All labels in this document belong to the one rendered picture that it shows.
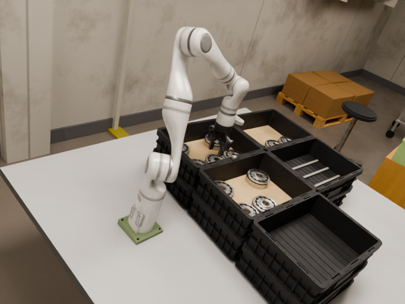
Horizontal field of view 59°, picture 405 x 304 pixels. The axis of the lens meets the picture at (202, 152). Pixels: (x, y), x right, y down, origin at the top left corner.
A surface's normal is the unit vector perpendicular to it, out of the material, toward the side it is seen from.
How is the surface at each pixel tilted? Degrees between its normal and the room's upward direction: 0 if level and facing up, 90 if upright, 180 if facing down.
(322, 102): 90
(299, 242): 0
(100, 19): 90
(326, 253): 0
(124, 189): 0
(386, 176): 90
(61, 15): 90
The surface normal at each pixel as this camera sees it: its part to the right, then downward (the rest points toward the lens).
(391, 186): -0.66, 0.26
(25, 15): 0.67, 0.54
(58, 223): 0.24, -0.81
